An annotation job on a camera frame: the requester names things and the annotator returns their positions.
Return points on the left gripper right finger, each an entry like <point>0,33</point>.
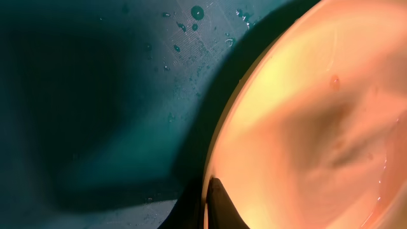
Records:
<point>222,214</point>

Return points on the teal plastic tray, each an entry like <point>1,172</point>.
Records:
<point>108,107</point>

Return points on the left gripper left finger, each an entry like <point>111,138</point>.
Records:
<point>187,211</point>

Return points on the yellow plate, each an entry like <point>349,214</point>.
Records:
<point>315,134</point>

